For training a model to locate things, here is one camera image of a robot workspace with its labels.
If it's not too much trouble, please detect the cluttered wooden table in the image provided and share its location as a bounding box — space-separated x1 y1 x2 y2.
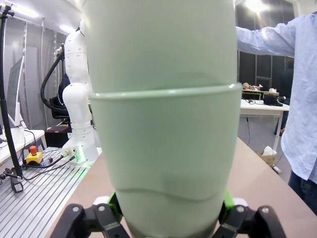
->
241 82 280 100

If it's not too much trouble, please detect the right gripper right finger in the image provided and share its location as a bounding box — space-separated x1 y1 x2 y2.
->
212 191 289 238

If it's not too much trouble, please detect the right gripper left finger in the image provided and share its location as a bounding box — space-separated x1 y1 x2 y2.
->
56 191 132 238

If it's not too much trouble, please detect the black left arm cable sleeve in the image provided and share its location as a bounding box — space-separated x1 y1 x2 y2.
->
41 44 70 113

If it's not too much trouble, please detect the white table with cap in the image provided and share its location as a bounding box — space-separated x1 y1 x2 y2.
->
239 98 290 149

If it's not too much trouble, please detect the person's left forearm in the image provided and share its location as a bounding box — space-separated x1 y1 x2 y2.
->
235 23 282 57

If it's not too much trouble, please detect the person in blue shirt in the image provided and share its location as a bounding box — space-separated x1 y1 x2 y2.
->
281 9 317 216

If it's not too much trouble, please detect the tall pale green cup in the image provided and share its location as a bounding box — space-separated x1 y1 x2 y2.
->
88 82 243 238
81 0 239 97

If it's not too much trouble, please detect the white crumpled paper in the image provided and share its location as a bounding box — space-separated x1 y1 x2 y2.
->
262 145 277 156

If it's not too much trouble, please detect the black cap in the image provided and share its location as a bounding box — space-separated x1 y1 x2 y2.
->
263 95 284 108

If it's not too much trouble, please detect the yellow emergency stop button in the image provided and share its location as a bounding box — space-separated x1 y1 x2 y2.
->
26 145 44 165

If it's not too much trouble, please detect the black cable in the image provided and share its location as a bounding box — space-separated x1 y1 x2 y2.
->
22 155 76 175

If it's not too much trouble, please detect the white framed monitor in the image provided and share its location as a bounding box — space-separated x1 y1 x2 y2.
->
6 56 26 129

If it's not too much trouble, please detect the small cardboard box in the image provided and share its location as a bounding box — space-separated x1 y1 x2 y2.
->
257 150 277 167

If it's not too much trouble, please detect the black box red top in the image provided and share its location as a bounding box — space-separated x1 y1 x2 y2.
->
45 125 73 148

